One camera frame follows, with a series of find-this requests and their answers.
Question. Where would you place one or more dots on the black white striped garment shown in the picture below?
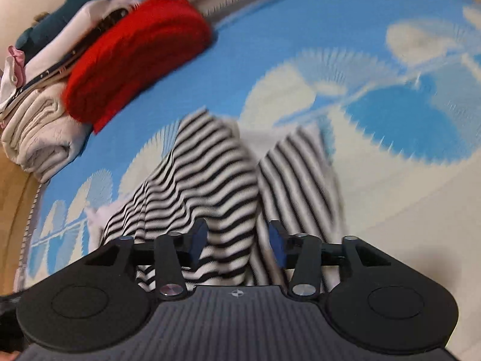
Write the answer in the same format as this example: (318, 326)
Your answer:
(210, 180)

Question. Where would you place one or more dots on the beige folded quilt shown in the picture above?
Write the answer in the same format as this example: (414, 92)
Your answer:
(41, 139)

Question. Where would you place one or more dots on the blue patterned bed sheet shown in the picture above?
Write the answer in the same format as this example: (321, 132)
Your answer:
(300, 26)

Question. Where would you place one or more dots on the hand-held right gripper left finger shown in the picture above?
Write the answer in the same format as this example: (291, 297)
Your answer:
(197, 241)

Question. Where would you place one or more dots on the dark blue shark plush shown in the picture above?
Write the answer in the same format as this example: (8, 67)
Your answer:
(41, 28)

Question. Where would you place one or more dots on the pink cloth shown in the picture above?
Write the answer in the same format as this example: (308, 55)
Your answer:
(13, 71)

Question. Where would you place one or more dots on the wooden bed frame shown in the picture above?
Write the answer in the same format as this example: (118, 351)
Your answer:
(11, 214)

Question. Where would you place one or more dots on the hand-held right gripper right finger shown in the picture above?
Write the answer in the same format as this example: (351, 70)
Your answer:
(276, 243)

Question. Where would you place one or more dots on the red folded blanket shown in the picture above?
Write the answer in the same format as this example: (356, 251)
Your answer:
(142, 52)

